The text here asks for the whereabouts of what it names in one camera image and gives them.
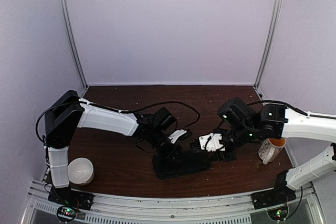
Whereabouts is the black zip tool case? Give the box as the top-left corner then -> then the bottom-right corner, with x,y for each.
152,151 -> 211,179

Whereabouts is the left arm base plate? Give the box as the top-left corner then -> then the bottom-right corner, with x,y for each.
48,183 -> 94,210

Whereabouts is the circuit board with leds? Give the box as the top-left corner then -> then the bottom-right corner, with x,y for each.
56,206 -> 78,222
267,206 -> 289,221

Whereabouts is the right circuit board with leds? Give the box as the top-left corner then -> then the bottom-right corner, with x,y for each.
267,206 -> 289,221

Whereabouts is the aluminium frame post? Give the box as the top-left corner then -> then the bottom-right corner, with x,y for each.
254,0 -> 283,90
60,0 -> 88,90

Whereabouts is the aluminium front rail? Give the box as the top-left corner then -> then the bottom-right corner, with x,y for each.
19,179 -> 327,223

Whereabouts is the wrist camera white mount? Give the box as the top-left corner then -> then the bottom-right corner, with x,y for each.
168,129 -> 192,144
190,133 -> 225,153

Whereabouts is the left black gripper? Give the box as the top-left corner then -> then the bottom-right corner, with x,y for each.
149,129 -> 184,164

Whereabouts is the white mug yellow inside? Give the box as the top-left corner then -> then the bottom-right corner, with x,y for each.
258,138 -> 286,165

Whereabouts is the white ceramic bowl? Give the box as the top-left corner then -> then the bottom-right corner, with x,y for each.
68,157 -> 95,186

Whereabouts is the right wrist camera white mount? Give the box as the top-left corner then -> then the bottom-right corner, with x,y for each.
190,133 -> 225,153

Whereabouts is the left circuit board with leds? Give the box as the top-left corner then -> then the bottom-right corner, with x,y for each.
56,206 -> 78,222

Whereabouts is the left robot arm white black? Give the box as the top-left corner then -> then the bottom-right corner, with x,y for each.
44,90 -> 187,205

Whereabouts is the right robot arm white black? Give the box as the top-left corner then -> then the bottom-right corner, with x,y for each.
215,98 -> 335,204

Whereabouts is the right aluminium frame post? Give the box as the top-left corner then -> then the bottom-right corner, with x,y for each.
254,0 -> 283,90

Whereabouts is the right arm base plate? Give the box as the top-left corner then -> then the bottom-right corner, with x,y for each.
251,182 -> 297,210

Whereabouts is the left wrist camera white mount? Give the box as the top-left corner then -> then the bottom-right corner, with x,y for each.
168,129 -> 192,144

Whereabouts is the left aluminium frame post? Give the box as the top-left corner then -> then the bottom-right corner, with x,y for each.
60,0 -> 88,90

